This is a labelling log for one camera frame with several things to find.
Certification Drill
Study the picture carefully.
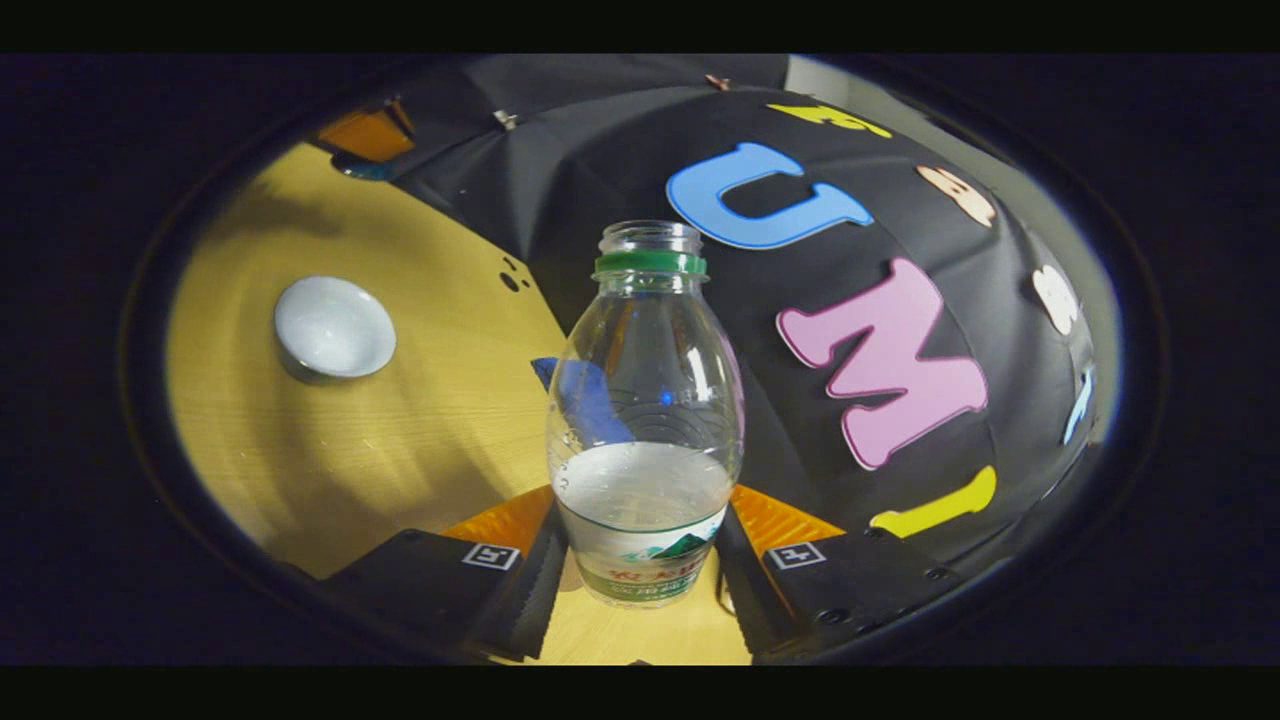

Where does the blue cloth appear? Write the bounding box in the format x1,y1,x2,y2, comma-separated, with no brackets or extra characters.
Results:
530,356,634,447

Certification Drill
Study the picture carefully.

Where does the clear plastic water bottle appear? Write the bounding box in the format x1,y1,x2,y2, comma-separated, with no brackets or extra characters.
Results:
545,220,747,609

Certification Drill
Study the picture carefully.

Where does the grey teacup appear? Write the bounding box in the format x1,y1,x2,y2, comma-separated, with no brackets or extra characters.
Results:
273,275,399,387

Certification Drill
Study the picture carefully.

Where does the teal teacup lid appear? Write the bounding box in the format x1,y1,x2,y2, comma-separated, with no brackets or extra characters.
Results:
333,152,397,183

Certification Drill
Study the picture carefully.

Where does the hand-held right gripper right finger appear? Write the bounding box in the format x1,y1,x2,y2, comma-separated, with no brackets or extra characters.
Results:
712,485,963,663

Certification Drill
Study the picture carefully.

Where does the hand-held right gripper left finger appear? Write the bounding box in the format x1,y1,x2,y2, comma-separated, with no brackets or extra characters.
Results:
315,485,569,663

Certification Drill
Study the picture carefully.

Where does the black backdrop cloth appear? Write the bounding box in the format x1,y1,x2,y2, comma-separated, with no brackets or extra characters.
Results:
385,55,1111,573

